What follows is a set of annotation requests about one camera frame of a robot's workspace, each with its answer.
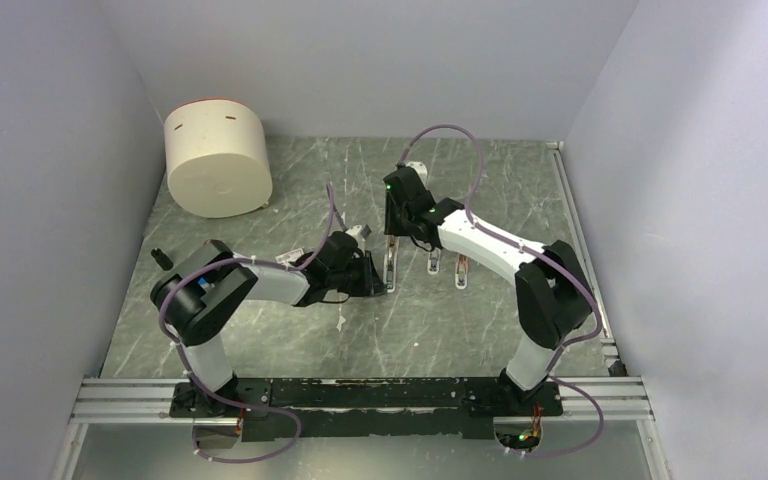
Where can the cream cylindrical container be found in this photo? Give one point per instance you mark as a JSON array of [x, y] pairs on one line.
[[217, 164]]

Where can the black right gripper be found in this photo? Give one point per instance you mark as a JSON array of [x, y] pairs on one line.
[[391, 228]]

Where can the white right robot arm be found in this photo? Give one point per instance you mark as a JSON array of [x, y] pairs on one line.
[[552, 295]]

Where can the small black cylinder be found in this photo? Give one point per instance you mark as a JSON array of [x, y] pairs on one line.
[[162, 259]]

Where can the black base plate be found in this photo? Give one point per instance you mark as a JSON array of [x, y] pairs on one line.
[[334, 408]]

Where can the aluminium frame rail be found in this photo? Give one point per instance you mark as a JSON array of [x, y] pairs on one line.
[[147, 401]]

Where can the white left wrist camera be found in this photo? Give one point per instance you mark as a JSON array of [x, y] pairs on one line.
[[360, 233]]

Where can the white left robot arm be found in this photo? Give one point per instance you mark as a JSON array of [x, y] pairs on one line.
[[200, 295]]

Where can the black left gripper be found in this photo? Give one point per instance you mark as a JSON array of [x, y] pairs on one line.
[[370, 282]]

